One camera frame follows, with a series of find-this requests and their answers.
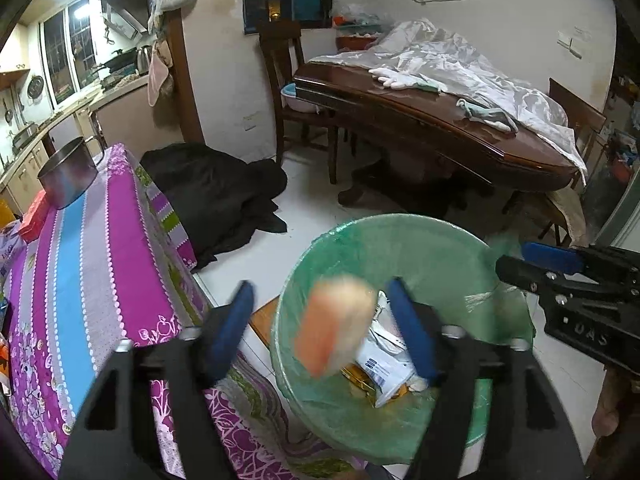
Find black wok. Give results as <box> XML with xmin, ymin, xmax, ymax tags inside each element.
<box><xmin>90</xmin><ymin>49</ymin><xmax>138</xmax><ymax>73</ymax></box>

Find person's right hand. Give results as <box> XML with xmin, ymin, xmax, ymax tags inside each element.
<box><xmin>585</xmin><ymin>366</ymin><xmax>640</xmax><ymax>471</ymax></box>

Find kitchen counter with cabinets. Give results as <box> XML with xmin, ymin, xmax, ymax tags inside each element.
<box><xmin>0</xmin><ymin>77</ymin><xmax>151</xmax><ymax>206</ymax></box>

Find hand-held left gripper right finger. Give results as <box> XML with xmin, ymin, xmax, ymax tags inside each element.
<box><xmin>386</xmin><ymin>277</ymin><xmax>586</xmax><ymax>480</ymax></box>

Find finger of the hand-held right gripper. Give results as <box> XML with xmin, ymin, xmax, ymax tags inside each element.
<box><xmin>522</xmin><ymin>241</ymin><xmax>591</xmax><ymax>276</ymax></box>
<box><xmin>495</xmin><ymin>255</ymin><xmax>576</xmax><ymax>306</ymax></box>

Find beige ball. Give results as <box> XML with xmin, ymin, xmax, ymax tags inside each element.
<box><xmin>294</xmin><ymin>274</ymin><xmax>376</xmax><ymax>378</ymax></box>

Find blue and white basin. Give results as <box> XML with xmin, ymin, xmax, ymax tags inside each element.
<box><xmin>280</xmin><ymin>84</ymin><xmax>321</xmax><ymax>113</ymax></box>

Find white packet with blue print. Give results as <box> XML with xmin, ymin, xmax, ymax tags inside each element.
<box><xmin>350</xmin><ymin>292</ymin><xmax>436</xmax><ymax>408</ymax></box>

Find white crumpled sheet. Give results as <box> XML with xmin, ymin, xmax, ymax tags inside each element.
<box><xmin>307</xmin><ymin>17</ymin><xmax>588</xmax><ymax>186</ymax></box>

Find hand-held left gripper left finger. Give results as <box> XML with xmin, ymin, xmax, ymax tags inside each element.
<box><xmin>59</xmin><ymin>280</ymin><xmax>257</xmax><ymax>480</ymax></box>

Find hanging pink towel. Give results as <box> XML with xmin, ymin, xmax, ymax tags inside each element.
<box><xmin>146</xmin><ymin>42</ymin><xmax>176</xmax><ymax>108</ymax></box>

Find red box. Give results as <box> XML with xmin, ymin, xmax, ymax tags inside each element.
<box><xmin>19</xmin><ymin>195</ymin><xmax>55</xmax><ymax>241</ymax></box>

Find black cloth heap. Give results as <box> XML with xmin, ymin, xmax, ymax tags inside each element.
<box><xmin>140</xmin><ymin>142</ymin><xmax>288</xmax><ymax>271</ymax></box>

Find dark wooden chair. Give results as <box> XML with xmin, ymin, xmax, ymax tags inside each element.
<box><xmin>257</xmin><ymin>19</ymin><xmax>341</xmax><ymax>185</ymax></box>

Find barred kitchen window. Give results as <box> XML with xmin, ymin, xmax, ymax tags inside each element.
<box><xmin>40</xmin><ymin>0</ymin><xmax>98</xmax><ymax>108</ymax></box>

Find steel pot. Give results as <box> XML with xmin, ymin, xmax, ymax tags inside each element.
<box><xmin>37</xmin><ymin>136</ymin><xmax>100</xmax><ymax>210</ymax></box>

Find beige hanging cloth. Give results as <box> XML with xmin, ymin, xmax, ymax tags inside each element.
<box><xmin>545</xmin><ymin>187</ymin><xmax>586</xmax><ymax>246</ymax></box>

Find brown wooden board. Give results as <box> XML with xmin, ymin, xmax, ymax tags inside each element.
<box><xmin>248</xmin><ymin>302</ymin><xmax>283</xmax><ymax>348</ymax></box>

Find bin with green plastic bag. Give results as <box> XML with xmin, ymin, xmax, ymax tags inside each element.
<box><xmin>270</xmin><ymin>213</ymin><xmax>536</xmax><ymax>466</ymax></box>

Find red basin with clutter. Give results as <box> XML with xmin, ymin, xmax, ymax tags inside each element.
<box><xmin>332</xmin><ymin>4</ymin><xmax>386</xmax><ymax>53</ymax></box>

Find steel range hood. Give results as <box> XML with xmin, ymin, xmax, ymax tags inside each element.
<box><xmin>100</xmin><ymin>0</ymin><xmax>151</xmax><ymax>41</ymax></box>

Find wooden chair with plain back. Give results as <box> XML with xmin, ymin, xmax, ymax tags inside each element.
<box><xmin>502</xmin><ymin>77</ymin><xmax>608</xmax><ymax>241</ymax></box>

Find white gloves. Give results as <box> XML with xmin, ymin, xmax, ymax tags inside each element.
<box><xmin>369</xmin><ymin>66</ymin><xmax>421</xmax><ymax>92</ymax></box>

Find grey green cloth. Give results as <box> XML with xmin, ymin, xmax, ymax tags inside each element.
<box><xmin>456</xmin><ymin>97</ymin><xmax>520</xmax><ymax>134</ymax></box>

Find gold foil packet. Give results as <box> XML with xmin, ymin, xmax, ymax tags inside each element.
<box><xmin>340</xmin><ymin>365</ymin><xmax>401</xmax><ymax>401</ymax></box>

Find dark wooden dining table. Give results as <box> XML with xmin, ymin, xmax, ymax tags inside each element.
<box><xmin>292</xmin><ymin>57</ymin><xmax>586</xmax><ymax>211</ymax></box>

